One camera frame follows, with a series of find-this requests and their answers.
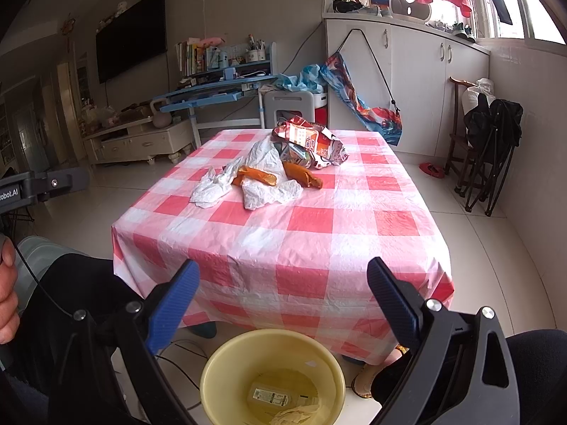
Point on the white wall cabinet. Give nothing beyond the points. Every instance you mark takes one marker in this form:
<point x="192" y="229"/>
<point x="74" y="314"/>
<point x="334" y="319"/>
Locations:
<point x="413" y="63"/>

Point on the red floor dish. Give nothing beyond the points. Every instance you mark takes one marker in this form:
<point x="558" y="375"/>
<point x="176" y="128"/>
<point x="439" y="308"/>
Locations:
<point x="432" y="170"/>

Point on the wooden chair with clothes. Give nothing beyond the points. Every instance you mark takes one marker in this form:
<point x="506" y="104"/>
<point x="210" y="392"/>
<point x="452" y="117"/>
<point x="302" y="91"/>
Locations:
<point x="461" y="155"/>

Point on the row of books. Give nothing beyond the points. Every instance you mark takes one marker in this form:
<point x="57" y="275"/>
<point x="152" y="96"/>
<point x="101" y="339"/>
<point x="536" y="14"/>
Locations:
<point x="191" y="57"/>

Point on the black wall television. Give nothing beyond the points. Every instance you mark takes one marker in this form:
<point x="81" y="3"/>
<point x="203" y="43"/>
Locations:
<point x="135" y="36"/>

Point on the light blue plastic bag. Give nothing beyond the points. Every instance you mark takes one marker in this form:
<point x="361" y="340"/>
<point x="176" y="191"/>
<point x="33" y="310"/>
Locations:
<point x="308" y="80"/>

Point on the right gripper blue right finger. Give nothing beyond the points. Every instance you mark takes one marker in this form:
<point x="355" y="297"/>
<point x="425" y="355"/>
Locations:
<point x="399" y="301"/>

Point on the cream tv cabinet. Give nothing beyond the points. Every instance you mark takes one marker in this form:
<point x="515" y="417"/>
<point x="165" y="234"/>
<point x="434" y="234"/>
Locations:
<point x="138" y="140"/>

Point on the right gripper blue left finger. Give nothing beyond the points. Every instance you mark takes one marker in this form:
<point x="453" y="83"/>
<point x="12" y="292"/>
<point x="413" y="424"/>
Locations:
<point x="167" y="303"/>

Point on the large white crumpled paper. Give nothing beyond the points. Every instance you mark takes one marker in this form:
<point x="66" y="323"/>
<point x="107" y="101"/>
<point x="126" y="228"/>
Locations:
<point x="214" y="186"/>

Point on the white paper wad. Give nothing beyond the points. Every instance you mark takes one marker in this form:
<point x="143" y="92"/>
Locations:
<point x="295" y="416"/>

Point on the person's left hand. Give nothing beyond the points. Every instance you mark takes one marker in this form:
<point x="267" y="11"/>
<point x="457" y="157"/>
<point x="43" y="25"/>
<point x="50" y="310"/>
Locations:
<point x="9" y="318"/>

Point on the white plastic stool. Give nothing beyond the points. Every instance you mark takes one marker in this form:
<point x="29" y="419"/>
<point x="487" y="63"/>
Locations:
<point x="280" y="103"/>

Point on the red white snack bag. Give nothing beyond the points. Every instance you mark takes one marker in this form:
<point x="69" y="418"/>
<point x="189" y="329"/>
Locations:
<point x="309" y="145"/>

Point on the pink checkered tablecloth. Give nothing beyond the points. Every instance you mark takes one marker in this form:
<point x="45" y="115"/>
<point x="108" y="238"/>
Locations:
<point x="299" y="266"/>

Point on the blue kids study desk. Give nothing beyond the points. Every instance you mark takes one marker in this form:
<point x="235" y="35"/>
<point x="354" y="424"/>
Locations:
<point x="223" y="86"/>

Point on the yellow trash bin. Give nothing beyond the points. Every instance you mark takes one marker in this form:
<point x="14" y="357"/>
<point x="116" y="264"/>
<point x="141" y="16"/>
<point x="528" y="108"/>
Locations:
<point x="272" y="356"/>

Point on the clear plastic bottle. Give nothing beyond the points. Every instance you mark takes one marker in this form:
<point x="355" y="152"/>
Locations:
<point x="282" y="398"/>

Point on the pink kettlebell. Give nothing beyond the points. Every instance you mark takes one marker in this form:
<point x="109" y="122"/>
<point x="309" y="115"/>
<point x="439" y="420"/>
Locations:
<point x="160" y="118"/>

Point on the colourful hanging bag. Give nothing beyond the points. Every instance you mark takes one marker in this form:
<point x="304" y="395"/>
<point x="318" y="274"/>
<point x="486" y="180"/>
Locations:
<point x="386" y="121"/>

